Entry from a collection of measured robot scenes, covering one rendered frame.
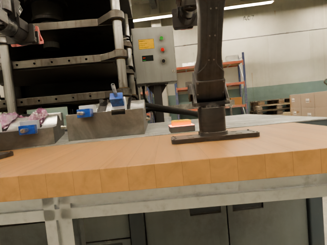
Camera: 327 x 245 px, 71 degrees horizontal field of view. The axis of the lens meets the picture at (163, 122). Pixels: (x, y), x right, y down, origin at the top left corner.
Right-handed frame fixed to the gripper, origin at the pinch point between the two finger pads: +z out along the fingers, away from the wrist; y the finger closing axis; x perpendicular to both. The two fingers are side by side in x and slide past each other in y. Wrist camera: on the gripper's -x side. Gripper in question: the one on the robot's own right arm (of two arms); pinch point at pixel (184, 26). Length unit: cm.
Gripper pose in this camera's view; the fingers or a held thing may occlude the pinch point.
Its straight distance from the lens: 98.7
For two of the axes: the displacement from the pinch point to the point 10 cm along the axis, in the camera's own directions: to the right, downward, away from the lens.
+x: 0.9, 10.0, 0.3
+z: 0.1, -0.3, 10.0
